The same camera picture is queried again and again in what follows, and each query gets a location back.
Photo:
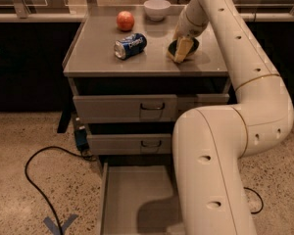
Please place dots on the grey middle drawer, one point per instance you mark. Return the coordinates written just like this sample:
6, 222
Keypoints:
130, 144

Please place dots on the grey drawer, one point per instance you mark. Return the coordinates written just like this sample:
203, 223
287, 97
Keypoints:
139, 200
141, 108
130, 144

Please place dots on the orange red apple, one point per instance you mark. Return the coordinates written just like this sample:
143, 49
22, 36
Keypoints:
125, 21

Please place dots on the blue pepsi can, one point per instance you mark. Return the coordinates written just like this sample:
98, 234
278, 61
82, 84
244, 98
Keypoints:
130, 46

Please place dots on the grey top drawer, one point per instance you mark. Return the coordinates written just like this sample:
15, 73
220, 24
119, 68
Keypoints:
141, 108

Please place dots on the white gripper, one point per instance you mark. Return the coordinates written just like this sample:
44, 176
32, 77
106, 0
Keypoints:
190, 28

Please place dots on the blue power adapter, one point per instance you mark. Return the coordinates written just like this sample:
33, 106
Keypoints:
80, 137

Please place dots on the dark lab bench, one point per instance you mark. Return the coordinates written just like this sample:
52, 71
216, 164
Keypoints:
31, 72

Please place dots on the grey drawer cabinet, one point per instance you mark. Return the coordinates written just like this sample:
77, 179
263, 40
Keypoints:
93, 70

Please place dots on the grey bottom drawer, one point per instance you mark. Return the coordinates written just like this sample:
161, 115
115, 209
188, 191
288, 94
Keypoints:
139, 200

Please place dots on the blue tape floor marker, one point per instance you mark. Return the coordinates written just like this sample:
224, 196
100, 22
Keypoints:
59, 229

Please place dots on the white bowl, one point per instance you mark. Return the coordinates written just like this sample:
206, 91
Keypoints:
156, 10

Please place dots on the dark green yellow sponge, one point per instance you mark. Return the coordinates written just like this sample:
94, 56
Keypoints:
172, 48

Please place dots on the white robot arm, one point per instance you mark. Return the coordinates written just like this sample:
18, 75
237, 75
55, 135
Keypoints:
207, 142

